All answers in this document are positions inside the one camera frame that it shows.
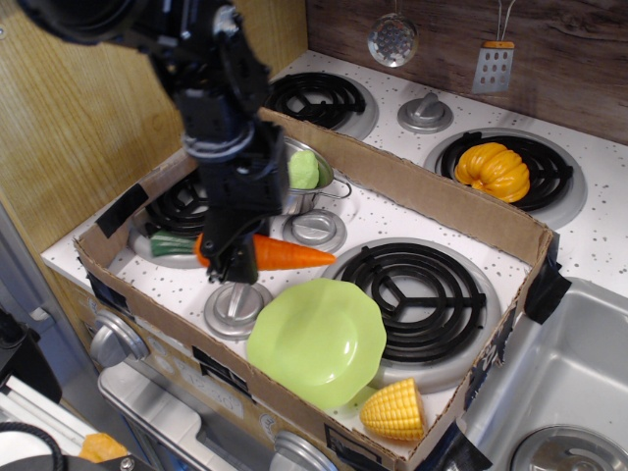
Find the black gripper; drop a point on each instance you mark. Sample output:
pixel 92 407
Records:
pixel 243 189

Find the orange toy carrot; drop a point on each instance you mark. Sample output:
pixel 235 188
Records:
pixel 270 254

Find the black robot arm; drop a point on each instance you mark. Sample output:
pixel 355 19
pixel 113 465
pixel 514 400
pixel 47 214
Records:
pixel 200 54

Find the light green plastic plate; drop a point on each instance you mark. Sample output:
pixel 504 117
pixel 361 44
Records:
pixel 322 340

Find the silver front stove knob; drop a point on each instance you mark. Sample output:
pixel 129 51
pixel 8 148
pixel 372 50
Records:
pixel 231 311

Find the silver stove knob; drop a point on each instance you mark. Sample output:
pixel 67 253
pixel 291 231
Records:
pixel 231 311
pixel 319 229
pixel 425 115

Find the front left black burner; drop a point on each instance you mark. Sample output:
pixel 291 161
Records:
pixel 180 210

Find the black burner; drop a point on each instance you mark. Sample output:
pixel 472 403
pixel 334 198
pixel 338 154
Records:
pixel 326 100
pixel 550 174
pixel 180 210
pixel 431 305

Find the small steel pot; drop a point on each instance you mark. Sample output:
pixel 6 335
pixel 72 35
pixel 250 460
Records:
pixel 302 200

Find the silver centre stove knob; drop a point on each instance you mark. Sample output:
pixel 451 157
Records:
pixel 319 229

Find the green toy broccoli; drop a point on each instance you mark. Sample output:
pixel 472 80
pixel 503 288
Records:
pixel 303 170

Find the cardboard fence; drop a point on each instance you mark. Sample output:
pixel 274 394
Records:
pixel 489 221

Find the silver left oven knob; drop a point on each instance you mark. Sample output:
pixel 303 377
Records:
pixel 115 341

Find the silver oven knob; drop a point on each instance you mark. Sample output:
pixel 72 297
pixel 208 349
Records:
pixel 115 341
pixel 294 453

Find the back left black burner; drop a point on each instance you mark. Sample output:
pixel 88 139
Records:
pixel 326 100

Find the silver right oven knob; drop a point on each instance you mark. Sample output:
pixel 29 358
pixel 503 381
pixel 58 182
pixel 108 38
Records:
pixel 294 453

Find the front right black burner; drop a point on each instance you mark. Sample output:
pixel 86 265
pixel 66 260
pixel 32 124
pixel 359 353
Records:
pixel 431 305

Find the yellow toy corn cob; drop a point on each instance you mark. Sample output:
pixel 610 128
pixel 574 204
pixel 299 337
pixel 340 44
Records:
pixel 396 412

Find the orange object bottom left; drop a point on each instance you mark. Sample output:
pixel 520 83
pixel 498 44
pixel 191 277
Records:
pixel 101 447

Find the silver back stove knob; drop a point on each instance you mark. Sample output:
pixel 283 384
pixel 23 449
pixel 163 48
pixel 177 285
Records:
pixel 425 115

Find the hanging metal strainer ladle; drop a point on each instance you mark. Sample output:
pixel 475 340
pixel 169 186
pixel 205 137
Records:
pixel 393 38

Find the orange toy pumpkin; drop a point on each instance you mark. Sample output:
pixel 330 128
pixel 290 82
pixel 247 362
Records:
pixel 495 170

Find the hanging metal spatula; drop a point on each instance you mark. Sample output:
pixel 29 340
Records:
pixel 495 58

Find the back right black burner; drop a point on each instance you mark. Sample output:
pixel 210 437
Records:
pixel 550 174

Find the metal sink basin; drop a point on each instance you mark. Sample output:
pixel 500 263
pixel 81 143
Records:
pixel 558 400

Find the silver oven door handle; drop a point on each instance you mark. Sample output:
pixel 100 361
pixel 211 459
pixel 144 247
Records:
pixel 197 435

